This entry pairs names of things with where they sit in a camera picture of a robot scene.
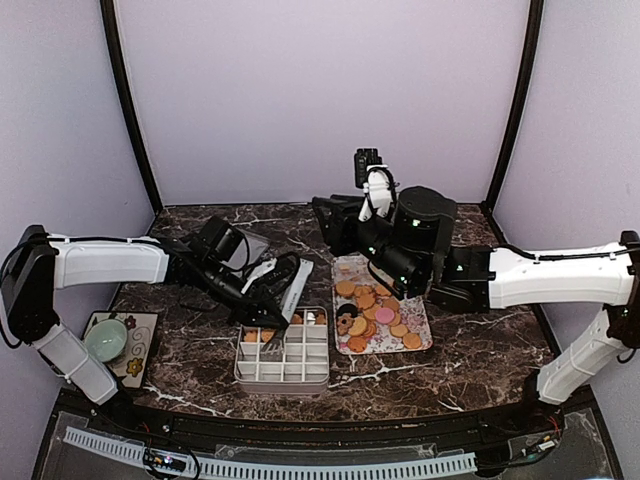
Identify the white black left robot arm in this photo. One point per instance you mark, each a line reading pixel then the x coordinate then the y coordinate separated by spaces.
pixel 43 263

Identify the black frame post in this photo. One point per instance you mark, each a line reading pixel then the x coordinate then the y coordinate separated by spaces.
pixel 126 101
pixel 518 103

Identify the green ceramic cup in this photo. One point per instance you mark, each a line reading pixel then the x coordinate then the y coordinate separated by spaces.
pixel 107 340

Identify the silver tin lid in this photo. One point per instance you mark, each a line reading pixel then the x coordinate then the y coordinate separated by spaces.
pixel 252 246

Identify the white slotted cable duct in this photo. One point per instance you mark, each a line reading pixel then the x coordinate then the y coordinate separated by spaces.
pixel 166 463

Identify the pink round cookie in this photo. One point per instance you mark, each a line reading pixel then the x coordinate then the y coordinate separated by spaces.
pixel 385 315

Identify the tan sandwich biscuit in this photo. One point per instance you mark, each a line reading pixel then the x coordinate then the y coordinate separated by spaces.
pixel 345 288

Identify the right black frame post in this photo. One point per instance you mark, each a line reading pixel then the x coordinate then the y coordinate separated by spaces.
pixel 518 103

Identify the floral square coaster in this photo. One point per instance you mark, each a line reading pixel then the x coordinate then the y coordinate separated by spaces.
pixel 130 366

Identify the left black frame post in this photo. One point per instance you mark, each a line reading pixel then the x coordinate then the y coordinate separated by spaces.
pixel 126 101

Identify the brown flower jam cookie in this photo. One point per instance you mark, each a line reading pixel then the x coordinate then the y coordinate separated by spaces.
pixel 344 324

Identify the floral cookie tray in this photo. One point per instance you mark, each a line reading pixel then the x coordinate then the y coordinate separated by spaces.
pixel 369 296

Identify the silver divided cookie tin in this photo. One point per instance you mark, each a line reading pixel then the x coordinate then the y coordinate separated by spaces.
pixel 300 367

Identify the round orange cookie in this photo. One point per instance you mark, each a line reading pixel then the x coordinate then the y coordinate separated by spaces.
pixel 412 341

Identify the silver metal tongs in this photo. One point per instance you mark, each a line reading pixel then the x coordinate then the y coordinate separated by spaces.
pixel 273 349

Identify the black chocolate sandwich cookie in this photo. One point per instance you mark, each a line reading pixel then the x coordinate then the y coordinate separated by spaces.
pixel 347 309

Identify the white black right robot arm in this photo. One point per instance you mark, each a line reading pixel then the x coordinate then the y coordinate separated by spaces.
pixel 407 241

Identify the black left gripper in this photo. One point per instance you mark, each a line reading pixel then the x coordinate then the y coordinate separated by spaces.
pixel 254 301

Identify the orange chip cookie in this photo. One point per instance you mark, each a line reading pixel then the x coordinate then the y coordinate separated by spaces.
pixel 357 344

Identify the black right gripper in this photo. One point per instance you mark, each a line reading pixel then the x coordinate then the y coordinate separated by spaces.
pixel 337 234

